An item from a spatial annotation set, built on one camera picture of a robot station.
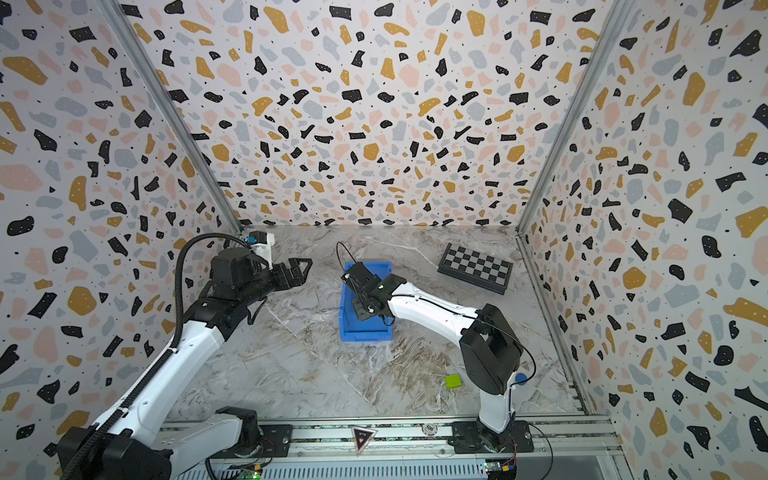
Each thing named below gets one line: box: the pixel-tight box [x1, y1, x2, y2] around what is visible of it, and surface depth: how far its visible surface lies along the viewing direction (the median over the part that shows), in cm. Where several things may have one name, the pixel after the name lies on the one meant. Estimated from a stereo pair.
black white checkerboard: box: [437, 242, 514, 295], surface depth 108 cm
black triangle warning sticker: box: [351, 427, 378, 456], surface depth 76 cm
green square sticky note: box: [444, 374, 462, 389], surface depth 85 cm
